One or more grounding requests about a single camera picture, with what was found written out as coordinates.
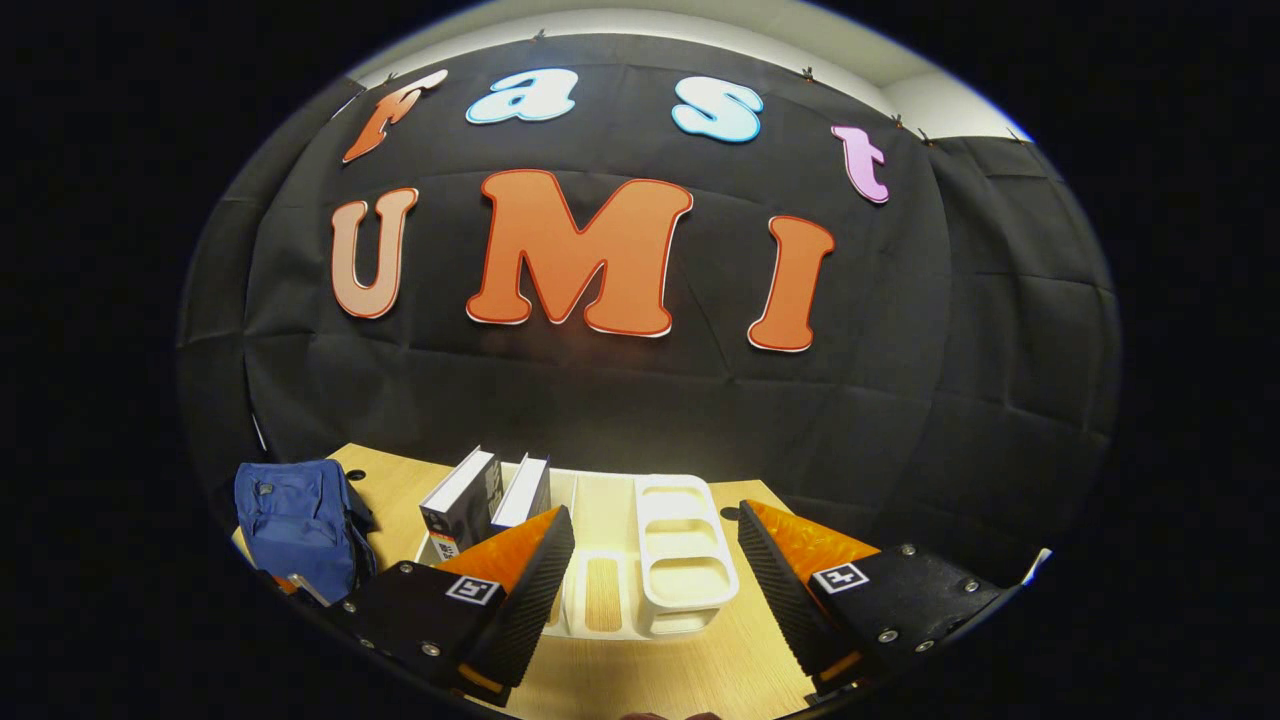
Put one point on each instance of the night picture cover book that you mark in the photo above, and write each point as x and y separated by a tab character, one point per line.
525	490

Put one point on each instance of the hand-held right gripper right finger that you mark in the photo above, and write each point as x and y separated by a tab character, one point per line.
790	610

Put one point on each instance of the dark cover book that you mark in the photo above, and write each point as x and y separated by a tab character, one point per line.
460	500

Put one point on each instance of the blue schoolbag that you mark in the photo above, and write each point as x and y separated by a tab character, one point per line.
300	520

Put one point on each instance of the white bookshelf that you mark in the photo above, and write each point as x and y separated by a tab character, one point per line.
685	560

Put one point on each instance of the black backdrop cloth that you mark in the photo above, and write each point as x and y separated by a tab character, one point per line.
640	400

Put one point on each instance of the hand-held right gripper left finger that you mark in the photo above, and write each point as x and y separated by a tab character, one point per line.
525	620

